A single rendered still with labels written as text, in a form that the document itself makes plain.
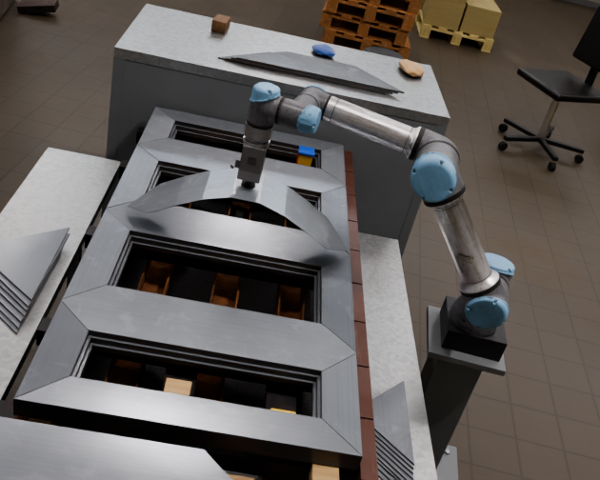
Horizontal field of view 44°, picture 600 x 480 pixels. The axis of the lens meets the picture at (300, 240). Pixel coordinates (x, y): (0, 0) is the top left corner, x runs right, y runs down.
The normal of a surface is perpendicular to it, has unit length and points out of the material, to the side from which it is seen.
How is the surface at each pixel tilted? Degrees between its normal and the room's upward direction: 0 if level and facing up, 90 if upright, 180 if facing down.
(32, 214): 0
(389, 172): 90
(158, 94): 90
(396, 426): 0
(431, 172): 84
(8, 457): 0
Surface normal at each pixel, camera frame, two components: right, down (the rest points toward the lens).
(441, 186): -0.32, 0.36
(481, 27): -0.07, 0.53
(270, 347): 0.21, -0.82
